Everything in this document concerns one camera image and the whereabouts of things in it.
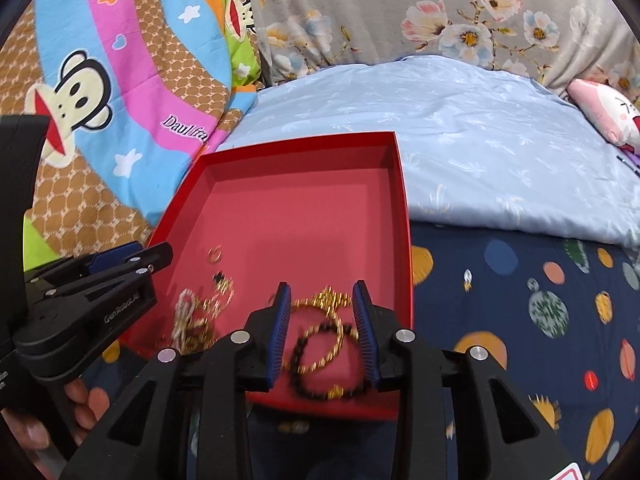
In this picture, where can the pink plush toy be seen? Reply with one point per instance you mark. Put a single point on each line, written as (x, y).
(605, 110)

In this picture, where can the light blue pillow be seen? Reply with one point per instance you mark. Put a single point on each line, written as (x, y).
(475, 150)

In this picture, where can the dark blue planet bedsheet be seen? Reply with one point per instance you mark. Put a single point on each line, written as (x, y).
(500, 310)

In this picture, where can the red cardboard box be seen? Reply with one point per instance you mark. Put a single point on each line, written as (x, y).
(300, 220)

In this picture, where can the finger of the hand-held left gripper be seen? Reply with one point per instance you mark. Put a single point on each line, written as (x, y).
(107, 258)
(120, 305)

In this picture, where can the person's left hand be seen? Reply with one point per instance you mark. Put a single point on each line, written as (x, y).
(82, 410)

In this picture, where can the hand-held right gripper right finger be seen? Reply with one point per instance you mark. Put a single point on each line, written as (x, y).
(366, 340)

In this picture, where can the colourful cartoon monkey blanket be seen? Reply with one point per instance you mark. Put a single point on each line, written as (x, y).
(125, 110)

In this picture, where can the pearl hair clip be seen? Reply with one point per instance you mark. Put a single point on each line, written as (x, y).
(184, 310)

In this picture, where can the grey floral cloth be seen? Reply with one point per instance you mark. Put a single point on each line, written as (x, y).
(375, 10)

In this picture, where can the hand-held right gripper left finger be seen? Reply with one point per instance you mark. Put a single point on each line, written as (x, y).
(281, 340)

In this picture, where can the purple pen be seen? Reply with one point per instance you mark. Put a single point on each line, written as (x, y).
(631, 165)

